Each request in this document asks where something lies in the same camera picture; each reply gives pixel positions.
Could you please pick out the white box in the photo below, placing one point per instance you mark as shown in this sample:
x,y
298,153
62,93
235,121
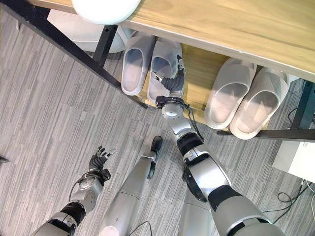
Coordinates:
x,y
295,159

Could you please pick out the wooden shoe rack black frame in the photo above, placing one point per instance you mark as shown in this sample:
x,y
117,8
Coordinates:
x,y
221,24

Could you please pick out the robot right leg silver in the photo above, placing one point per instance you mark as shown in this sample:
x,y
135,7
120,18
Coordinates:
x,y
194,216

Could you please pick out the small black object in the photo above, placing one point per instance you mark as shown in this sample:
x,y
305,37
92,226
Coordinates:
x,y
3,160

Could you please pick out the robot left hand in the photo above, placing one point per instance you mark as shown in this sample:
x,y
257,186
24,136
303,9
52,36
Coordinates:
x,y
98,161

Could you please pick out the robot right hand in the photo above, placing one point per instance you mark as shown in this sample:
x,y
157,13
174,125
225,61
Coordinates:
x,y
174,84

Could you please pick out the beige slipper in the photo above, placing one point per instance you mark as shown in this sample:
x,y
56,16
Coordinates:
x,y
229,98
261,108

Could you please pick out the robot right arm silver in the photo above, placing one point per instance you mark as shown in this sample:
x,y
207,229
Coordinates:
x,y
209,172

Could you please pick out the robot left leg silver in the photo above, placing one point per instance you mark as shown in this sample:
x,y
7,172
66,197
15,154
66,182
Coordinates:
x,y
135,177

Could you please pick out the white round dome object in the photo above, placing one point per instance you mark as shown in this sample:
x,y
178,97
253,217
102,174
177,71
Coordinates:
x,y
105,9

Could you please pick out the robot left arm silver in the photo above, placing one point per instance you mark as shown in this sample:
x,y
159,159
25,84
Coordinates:
x,y
86,194

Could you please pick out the robot leg silver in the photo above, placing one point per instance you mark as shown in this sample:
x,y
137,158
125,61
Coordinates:
x,y
135,177
194,216

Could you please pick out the white round bin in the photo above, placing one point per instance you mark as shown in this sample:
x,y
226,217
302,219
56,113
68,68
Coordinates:
x,y
81,32

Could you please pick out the pale lavender slipper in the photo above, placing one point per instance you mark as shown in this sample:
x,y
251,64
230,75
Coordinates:
x,y
160,66
134,68

